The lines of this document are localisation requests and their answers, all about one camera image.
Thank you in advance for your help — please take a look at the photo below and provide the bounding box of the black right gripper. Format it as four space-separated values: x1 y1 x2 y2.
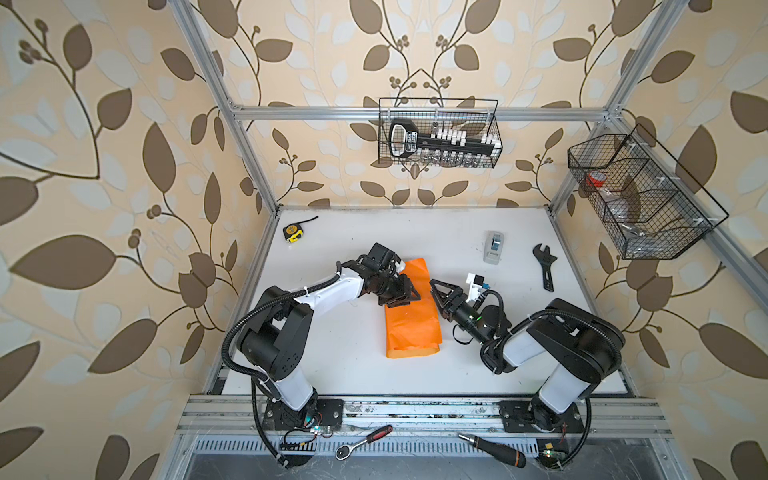
432 280 490 349

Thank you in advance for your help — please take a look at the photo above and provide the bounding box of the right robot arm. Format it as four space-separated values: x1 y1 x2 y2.
430 280 626 432

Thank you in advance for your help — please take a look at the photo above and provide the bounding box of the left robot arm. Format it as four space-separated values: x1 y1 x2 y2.
221 258 421 416

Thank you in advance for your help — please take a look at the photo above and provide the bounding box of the black adjustable wrench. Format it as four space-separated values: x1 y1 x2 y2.
532 243 558 293

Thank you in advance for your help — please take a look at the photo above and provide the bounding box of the yellow tape measure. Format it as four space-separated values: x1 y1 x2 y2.
282 215 319 244

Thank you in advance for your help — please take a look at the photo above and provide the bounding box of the black orange screwdriver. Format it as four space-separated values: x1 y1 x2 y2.
457 433 527 468

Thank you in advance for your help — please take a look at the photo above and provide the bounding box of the red capped plastic bottle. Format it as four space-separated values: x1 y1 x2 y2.
585 170 620 202

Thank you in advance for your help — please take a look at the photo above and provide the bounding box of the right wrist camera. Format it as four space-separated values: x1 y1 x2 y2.
466 273 489 302

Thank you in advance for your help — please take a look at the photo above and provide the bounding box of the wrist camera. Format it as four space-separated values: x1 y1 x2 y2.
364 243 405 273
466 273 489 302

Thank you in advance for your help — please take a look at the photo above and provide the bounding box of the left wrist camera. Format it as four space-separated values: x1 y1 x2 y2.
364 243 405 273

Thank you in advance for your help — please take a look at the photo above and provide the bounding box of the socket set rail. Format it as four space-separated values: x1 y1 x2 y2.
385 119 502 161

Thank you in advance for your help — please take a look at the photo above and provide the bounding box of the back wire basket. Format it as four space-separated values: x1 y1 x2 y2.
377 96 503 169

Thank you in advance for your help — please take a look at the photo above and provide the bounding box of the red handled ratchet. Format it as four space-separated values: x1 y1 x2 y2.
335 425 393 461

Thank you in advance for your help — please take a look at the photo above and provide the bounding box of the side wire basket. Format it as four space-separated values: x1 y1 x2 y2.
568 124 729 260

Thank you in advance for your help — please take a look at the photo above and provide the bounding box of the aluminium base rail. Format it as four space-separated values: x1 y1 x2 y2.
176 395 672 439

